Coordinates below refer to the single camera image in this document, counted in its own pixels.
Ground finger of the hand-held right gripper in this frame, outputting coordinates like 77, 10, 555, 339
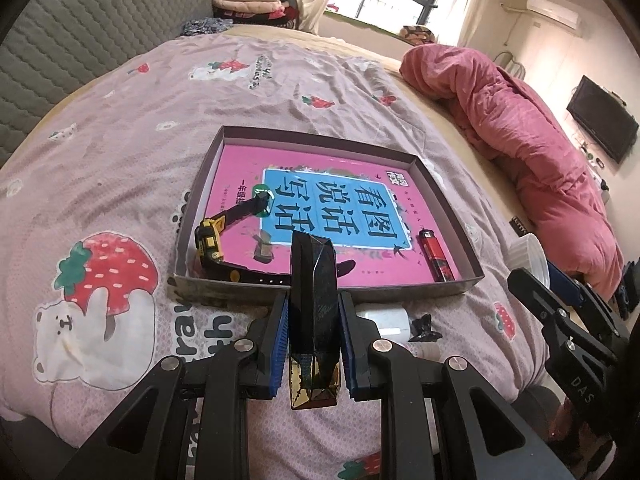
506, 268, 622, 369
545, 259, 632, 342

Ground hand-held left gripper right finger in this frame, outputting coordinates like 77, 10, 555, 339
339, 291, 576, 480

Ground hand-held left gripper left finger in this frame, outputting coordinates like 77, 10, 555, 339
55, 291, 292, 480

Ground white bottle cap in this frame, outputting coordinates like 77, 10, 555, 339
510, 234, 551, 288

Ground white earbuds case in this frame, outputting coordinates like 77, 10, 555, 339
356, 306, 412, 343

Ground black perfume bottle gold cap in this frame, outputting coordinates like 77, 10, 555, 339
289, 232, 346, 411

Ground dark shallow cardboard box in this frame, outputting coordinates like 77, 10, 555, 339
170, 125, 487, 308

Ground red lighter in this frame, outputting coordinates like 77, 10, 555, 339
419, 229, 456, 282

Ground black and yellow wristwatch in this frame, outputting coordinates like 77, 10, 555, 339
194, 186, 357, 288

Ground black hair clip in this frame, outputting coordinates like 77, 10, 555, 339
409, 312, 443, 343

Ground black television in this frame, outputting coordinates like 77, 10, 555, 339
566, 76, 640, 163

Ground pink and blue book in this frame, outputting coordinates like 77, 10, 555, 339
189, 142, 463, 286

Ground pink quilt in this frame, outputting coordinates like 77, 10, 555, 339
400, 44, 626, 293

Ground metal chair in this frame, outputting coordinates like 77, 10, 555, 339
495, 51, 526, 81

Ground white air conditioner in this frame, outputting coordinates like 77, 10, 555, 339
526, 0, 585, 36

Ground brown patterned bag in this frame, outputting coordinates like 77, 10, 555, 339
400, 25, 436, 46

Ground dark red folded clothes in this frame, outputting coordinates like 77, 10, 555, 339
215, 2, 301, 28

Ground blue grey patterned cloth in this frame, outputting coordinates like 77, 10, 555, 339
181, 17, 235, 37

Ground pink folded blanket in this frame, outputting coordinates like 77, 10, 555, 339
212, 0, 288, 17

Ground grey padded headboard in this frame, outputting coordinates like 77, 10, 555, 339
0, 0, 216, 168

